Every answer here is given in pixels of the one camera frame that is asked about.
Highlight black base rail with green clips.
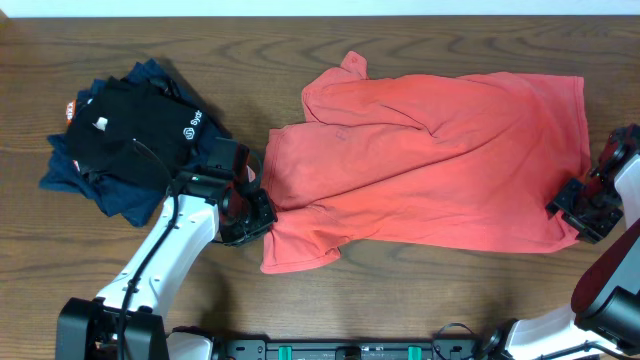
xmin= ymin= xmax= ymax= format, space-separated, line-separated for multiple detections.
xmin=164 ymin=324 xmax=501 ymax=360

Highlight red orange t-shirt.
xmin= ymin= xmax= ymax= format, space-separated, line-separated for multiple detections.
xmin=261 ymin=52 xmax=591 ymax=274

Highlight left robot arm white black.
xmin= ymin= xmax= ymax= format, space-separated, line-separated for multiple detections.
xmin=55 ymin=165 xmax=276 ymax=360

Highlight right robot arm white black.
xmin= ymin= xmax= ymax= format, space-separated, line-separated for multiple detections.
xmin=484 ymin=124 xmax=639 ymax=359

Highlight orange folded garment in pile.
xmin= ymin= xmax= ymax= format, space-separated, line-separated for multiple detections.
xmin=65 ymin=100 xmax=76 ymax=125

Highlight black folded shirt with logo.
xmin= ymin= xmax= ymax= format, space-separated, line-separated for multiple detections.
xmin=65 ymin=77 xmax=209 ymax=191

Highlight navy blue folded shirt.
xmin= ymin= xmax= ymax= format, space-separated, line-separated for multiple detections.
xmin=39 ymin=59 xmax=225 ymax=227

